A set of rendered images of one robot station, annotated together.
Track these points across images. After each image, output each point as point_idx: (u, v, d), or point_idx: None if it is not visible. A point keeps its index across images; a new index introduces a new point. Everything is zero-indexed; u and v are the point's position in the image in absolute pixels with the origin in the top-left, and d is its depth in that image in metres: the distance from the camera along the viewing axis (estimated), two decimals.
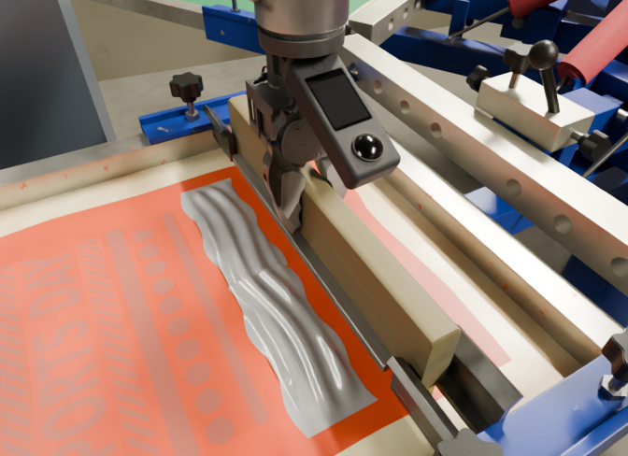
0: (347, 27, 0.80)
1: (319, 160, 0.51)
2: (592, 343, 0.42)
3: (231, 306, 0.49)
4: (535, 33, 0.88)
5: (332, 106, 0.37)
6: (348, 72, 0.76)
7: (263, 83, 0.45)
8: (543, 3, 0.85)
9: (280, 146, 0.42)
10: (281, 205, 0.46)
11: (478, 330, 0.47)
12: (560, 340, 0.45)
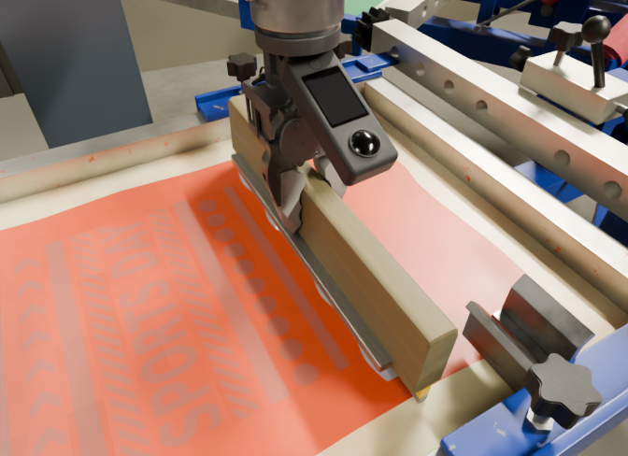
0: (386, 13, 0.83)
1: (318, 160, 0.51)
2: None
3: (300, 267, 0.52)
4: (564, 20, 0.92)
5: (328, 103, 0.37)
6: (388, 55, 0.79)
7: (261, 84, 0.46)
8: None
9: (278, 145, 0.42)
10: (281, 204, 0.46)
11: None
12: (613, 296, 0.48)
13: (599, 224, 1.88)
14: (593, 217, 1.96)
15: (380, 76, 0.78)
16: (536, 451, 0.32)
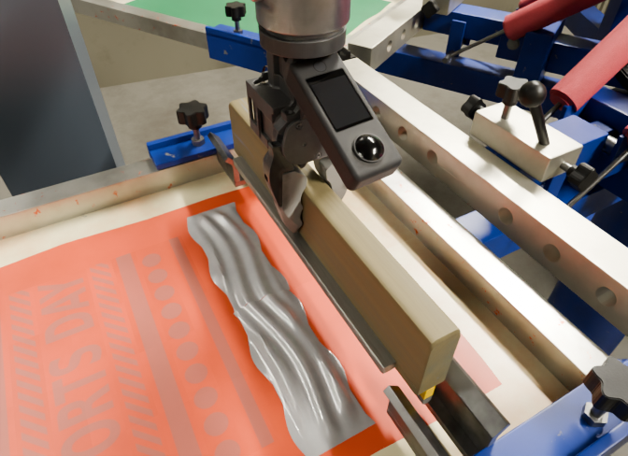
0: (347, 51, 0.83)
1: (318, 161, 0.51)
2: (577, 369, 0.45)
3: (236, 330, 0.52)
4: (529, 54, 0.91)
5: (333, 106, 0.37)
6: None
7: (263, 83, 0.45)
8: (536, 26, 0.87)
9: (281, 147, 0.42)
10: (283, 205, 0.46)
11: (471, 354, 0.49)
12: (548, 365, 0.48)
13: None
14: None
15: None
16: None
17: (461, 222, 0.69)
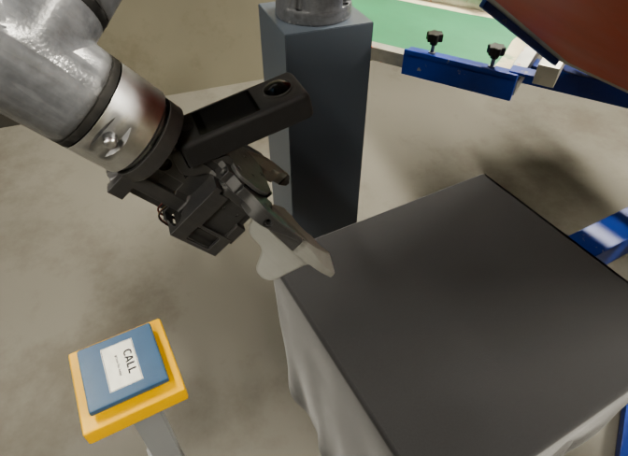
0: None
1: None
2: None
3: None
4: None
5: (232, 114, 0.39)
6: None
7: (176, 222, 0.42)
8: None
9: (246, 184, 0.40)
10: (302, 236, 0.42)
11: None
12: None
13: None
14: None
15: None
16: None
17: None
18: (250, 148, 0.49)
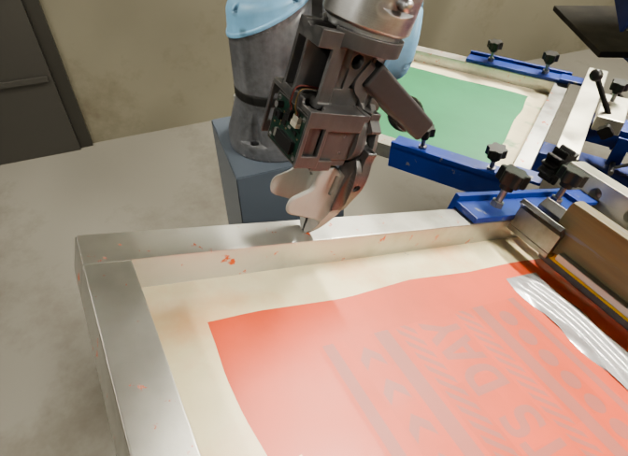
0: (576, 153, 0.89)
1: (286, 178, 0.47)
2: None
3: None
4: None
5: (400, 86, 0.44)
6: (587, 194, 0.83)
7: (304, 109, 0.39)
8: None
9: (371, 150, 0.43)
10: (342, 205, 0.47)
11: None
12: None
13: None
14: None
15: None
16: None
17: None
18: None
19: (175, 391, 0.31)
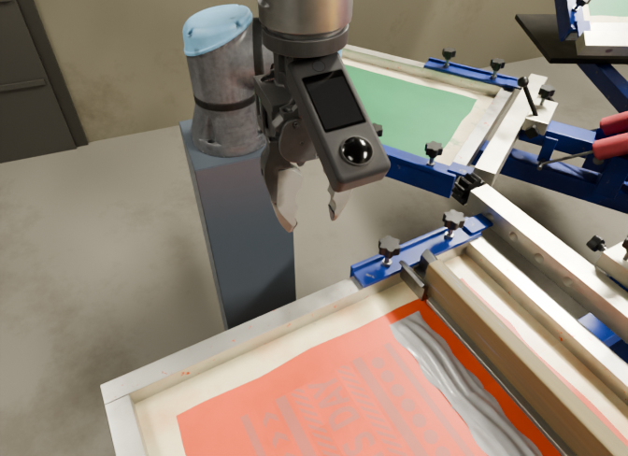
0: (478, 178, 1.07)
1: None
2: None
3: (458, 420, 0.76)
4: (613, 172, 1.15)
5: (326, 106, 0.37)
6: (484, 218, 1.03)
7: (270, 80, 0.46)
8: (621, 154, 1.12)
9: (278, 143, 0.42)
10: (277, 202, 0.46)
11: (621, 439, 0.74)
12: None
13: None
14: None
15: (479, 236, 1.01)
16: None
17: (582, 323, 0.94)
18: None
19: None
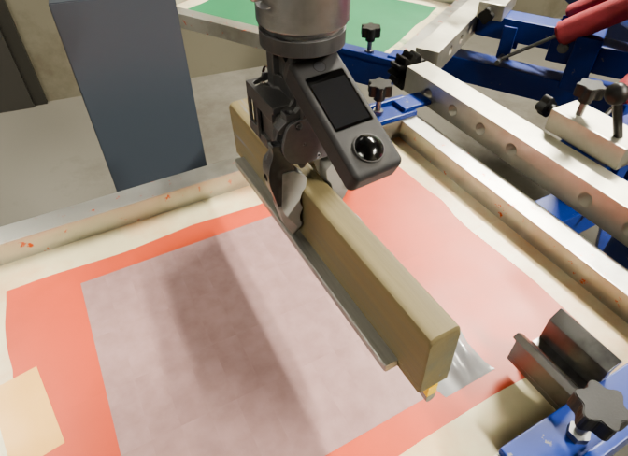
0: (418, 55, 0.91)
1: (318, 160, 0.51)
2: None
3: None
4: (578, 58, 1.00)
5: (333, 106, 0.37)
6: (421, 95, 0.87)
7: (263, 83, 0.45)
8: (588, 33, 0.96)
9: (280, 147, 0.42)
10: (282, 205, 0.46)
11: None
12: None
13: (605, 235, 1.96)
14: (599, 228, 2.04)
15: (415, 115, 0.86)
16: None
17: None
18: None
19: None
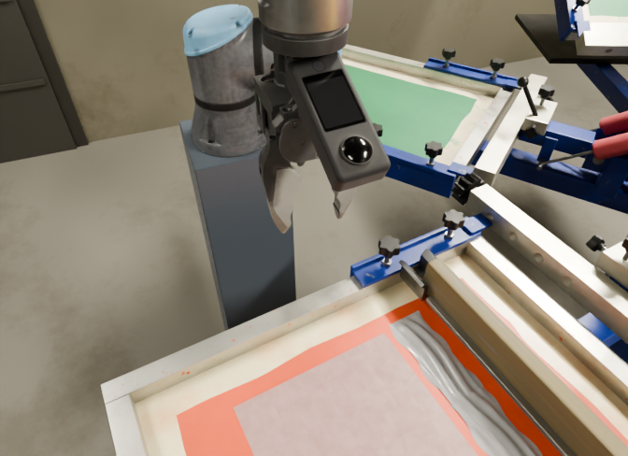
0: (478, 178, 1.07)
1: None
2: None
3: (458, 420, 0.76)
4: (613, 172, 1.16)
5: (326, 106, 0.37)
6: (484, 218, 1.03)
7: (271, 80, 0.46)
8: (621, 154, 1.12)
9: (278, 141, 0.42)
10: (274, 201, 0.46)
11: (621, 438, 0.74)
12: None
13: None
14: None
15: (479, 235, 1.02)
16: None
17: (582, 323, 0.94)
18: None
19: None
